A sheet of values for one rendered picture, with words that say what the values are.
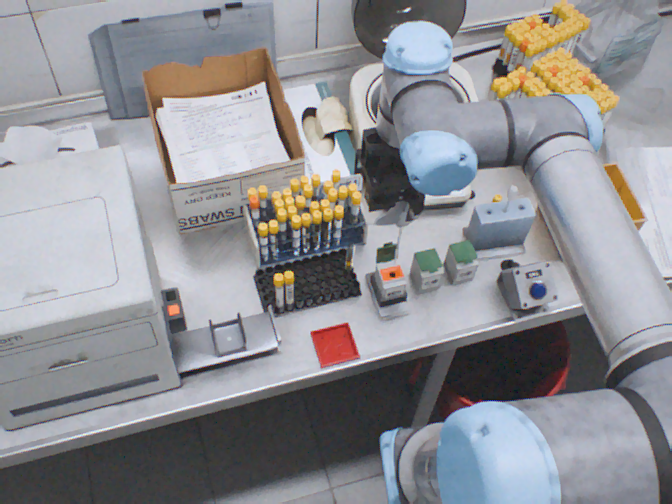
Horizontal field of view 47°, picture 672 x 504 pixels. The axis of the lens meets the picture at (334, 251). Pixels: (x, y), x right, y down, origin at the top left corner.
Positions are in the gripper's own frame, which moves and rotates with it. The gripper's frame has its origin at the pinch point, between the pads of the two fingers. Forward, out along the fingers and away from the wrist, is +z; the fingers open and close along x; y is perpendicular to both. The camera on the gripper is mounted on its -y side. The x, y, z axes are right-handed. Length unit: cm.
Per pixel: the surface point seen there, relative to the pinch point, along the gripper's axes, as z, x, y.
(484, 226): 15.5, -4.3, -18.5
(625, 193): 16.2, -4.6, -46.6
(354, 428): 112, -7, -2
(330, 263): 22.3, -8.1, 8.0
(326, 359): 24.3, 8.6, 13.7
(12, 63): 9, -57, 55
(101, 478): 112, -13, 66
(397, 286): 17.7, 1.9, -0.5
